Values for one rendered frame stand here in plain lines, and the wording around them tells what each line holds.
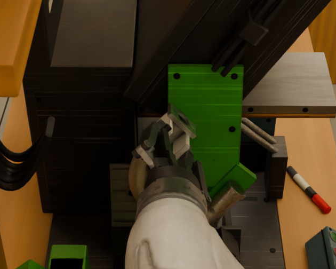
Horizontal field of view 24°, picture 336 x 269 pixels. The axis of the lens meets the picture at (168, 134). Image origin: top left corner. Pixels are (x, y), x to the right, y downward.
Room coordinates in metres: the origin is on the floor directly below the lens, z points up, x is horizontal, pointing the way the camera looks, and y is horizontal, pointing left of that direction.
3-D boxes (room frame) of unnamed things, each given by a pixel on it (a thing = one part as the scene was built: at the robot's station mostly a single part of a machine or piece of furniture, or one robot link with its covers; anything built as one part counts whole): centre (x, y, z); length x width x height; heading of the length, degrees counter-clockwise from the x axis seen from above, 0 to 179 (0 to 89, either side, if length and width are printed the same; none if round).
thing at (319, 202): (1.05, -0.27, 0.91); 0.13 x 0.02 x 0.02; 28
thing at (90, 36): (1.14, 0.14, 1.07); 0.30 x 0.18 x 0.34; 0
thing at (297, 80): (1.11, -0.10, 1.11); 0.39 x 0.16 x 0.03; 90
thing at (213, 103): (0.96, -0.06, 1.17); 0.13 x 0.12 x 0.20; 0
